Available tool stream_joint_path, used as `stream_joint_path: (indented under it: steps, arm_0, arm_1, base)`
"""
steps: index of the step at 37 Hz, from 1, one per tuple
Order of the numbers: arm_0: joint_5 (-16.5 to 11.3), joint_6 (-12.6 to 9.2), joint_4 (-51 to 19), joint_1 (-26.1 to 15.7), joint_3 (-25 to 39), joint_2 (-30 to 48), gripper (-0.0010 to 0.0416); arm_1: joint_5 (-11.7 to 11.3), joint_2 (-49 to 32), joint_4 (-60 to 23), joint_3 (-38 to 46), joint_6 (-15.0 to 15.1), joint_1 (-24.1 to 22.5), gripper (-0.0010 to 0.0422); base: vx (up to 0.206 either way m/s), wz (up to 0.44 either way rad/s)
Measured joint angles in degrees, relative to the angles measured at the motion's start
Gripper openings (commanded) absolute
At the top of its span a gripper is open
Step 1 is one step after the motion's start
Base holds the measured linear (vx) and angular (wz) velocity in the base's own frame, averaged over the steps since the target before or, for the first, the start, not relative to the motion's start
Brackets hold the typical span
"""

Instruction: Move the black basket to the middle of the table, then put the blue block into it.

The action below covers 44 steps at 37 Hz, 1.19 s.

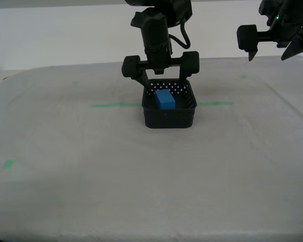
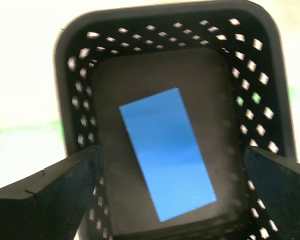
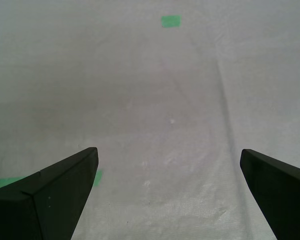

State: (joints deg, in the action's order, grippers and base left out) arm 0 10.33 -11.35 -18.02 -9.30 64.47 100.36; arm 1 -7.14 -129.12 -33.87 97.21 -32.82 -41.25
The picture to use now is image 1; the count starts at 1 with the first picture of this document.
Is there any translucent plastic table cover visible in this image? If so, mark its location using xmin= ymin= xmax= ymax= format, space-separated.
xmin=0 ymin=55 xmax=303 ymax=242

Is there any blue rectangular block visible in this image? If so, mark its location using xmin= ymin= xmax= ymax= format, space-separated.
xmin=155 ymin=89 xmax=176 ymax=110

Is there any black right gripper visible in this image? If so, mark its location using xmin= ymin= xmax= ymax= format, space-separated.
xmin=236 ymin=7 xmax=303 ymax=62

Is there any long green tape strip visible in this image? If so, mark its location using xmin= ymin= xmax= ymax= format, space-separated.
xmin=89 ymin=101 xmax=234 ymax=108

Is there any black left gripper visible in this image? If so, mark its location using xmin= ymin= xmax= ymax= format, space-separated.
xmin=121 ymin=7 xmax=200 ymax=96

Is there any black camera cable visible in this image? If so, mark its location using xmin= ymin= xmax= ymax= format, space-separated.
xmin=168 ymin=17 xmax=191 ymax=49

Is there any black perforated plastic basket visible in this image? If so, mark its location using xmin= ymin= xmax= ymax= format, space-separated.
xmin=141 ymin=78 xmax=198 ymax=129

